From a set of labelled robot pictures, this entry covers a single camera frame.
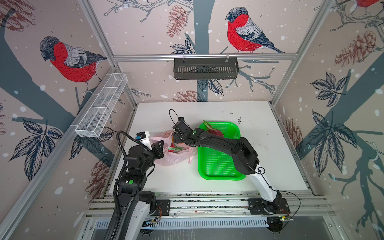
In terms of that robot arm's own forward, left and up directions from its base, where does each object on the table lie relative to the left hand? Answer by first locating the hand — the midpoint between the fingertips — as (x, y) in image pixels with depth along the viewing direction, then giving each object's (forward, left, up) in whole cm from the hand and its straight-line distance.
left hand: (166, 138), depth 73 cm
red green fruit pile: (+4, -2, -19) cm, 20 cm away
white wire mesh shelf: (+16, +36, +8) cm, 40 cm away
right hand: (+13, -3, -16) cm, 20 cm away
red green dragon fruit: (+15, -26, -15) cm, 33 cm away
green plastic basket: (-4, -27, -23) cm, 36 cm away
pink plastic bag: (-4, 0, -16) cm, 17 cm away
